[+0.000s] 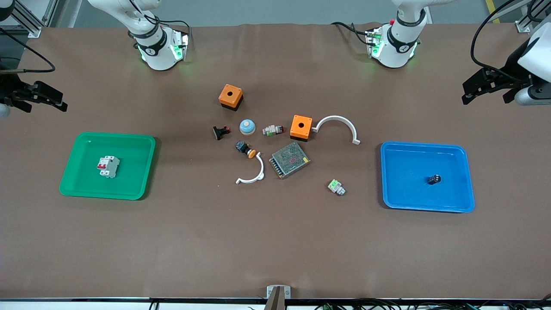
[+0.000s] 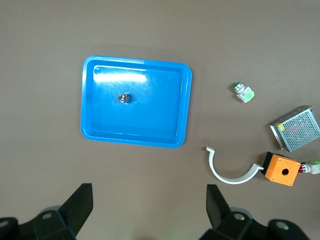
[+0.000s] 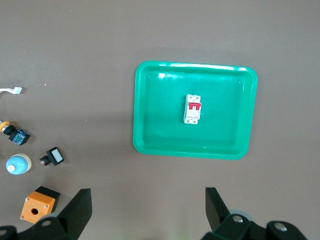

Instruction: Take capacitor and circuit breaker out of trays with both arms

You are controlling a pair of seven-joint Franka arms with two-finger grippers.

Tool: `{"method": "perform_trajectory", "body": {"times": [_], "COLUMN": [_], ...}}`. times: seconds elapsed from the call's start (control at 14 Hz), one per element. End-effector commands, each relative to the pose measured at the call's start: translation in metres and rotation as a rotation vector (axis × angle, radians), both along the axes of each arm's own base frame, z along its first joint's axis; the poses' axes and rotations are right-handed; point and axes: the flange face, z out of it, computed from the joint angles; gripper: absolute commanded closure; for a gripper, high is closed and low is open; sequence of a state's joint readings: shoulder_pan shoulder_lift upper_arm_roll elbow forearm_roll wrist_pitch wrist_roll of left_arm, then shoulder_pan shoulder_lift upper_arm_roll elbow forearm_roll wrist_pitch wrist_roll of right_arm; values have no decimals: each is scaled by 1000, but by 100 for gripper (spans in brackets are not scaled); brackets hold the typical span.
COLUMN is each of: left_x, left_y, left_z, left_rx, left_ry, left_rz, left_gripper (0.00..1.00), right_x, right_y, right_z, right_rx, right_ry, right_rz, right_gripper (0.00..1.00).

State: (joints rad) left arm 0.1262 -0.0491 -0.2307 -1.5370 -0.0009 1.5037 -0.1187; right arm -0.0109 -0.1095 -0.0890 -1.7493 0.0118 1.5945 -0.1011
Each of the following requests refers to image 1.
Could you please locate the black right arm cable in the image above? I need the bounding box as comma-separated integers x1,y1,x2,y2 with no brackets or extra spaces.
0,27,56,74

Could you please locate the orange black button box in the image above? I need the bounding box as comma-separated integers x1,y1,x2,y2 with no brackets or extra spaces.
218,84,244,112
290,115,313,142

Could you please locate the metal mesh power supply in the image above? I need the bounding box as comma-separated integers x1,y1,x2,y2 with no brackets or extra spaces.
269,142,311,180

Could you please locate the black orange mushroom button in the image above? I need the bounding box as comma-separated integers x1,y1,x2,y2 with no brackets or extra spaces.
235,141,257,159

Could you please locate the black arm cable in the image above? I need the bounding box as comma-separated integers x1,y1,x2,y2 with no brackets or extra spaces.
471,0,523,83
0,27,56,74

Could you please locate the aluminium frame profile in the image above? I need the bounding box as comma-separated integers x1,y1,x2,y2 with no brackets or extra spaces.
0,0,59,38
486,0,551,33

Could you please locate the black cable bundle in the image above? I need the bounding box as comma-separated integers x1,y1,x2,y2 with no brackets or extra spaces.
314,298,551,310

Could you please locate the metal base connector bracket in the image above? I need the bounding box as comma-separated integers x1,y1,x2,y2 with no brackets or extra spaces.
171,29,190,62
366,27,384,59

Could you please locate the black base cable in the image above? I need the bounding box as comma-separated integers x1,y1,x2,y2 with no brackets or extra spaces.
146,16,192,48
331,22,373,46

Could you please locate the white red circuit breaker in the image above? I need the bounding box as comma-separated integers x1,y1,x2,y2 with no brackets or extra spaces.
96,155,121,179

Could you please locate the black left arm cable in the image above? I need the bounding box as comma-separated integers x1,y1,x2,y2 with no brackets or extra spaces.
471,0,523,83

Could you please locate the black right base cable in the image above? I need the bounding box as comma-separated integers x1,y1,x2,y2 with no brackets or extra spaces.
146,16,192,48

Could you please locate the large white arc bracket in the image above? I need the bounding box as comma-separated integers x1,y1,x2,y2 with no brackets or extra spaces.
312,115,361,146

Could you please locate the green plastic tray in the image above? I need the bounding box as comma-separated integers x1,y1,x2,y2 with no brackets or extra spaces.
59,132,156,201

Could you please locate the blue plastic tray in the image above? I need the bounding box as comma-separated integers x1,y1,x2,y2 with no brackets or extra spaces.
380,141,475,214

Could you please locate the small white arc bracket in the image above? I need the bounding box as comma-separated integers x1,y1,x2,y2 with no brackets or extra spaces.
235,154,265,185

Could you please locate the black left base cable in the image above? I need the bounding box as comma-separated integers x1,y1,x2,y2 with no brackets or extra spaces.
331,22,373,46

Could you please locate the metal clamp bracket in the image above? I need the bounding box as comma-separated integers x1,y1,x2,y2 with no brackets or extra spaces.
265,285,291,310

